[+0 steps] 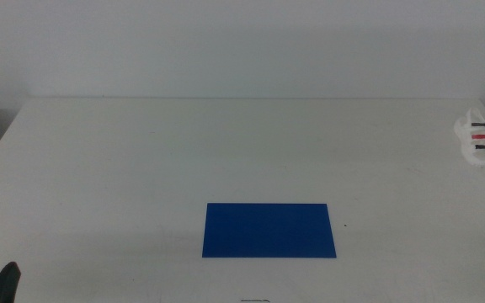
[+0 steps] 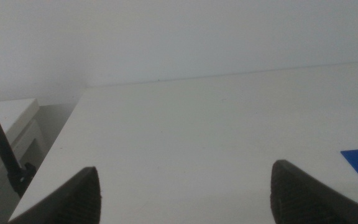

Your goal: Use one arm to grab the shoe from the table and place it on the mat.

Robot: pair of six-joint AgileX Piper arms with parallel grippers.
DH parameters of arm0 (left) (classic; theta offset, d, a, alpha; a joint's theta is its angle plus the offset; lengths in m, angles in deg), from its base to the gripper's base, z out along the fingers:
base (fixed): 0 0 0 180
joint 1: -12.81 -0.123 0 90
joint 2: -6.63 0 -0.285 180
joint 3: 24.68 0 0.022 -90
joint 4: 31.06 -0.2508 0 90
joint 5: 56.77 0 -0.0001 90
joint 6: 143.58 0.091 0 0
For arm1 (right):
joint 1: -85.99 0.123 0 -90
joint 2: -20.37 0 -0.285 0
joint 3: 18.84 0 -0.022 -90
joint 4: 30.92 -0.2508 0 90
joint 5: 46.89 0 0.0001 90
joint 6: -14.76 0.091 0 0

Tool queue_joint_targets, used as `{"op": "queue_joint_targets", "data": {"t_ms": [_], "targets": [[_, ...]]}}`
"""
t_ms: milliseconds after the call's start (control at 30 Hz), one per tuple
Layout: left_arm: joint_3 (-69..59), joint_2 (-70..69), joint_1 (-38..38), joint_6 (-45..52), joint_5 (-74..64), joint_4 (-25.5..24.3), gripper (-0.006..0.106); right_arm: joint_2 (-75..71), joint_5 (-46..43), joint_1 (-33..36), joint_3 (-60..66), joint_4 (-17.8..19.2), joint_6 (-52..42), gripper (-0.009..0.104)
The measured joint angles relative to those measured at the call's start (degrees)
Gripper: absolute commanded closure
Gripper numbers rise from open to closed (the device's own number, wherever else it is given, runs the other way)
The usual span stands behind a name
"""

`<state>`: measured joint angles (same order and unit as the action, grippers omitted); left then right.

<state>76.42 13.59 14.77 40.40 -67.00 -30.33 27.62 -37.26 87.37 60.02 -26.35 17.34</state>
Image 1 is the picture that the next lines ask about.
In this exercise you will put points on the white shoe with black and red stripes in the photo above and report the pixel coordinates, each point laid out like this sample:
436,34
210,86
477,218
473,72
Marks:
482,156

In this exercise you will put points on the blue rectangular mat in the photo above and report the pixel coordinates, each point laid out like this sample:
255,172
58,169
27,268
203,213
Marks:
268,230

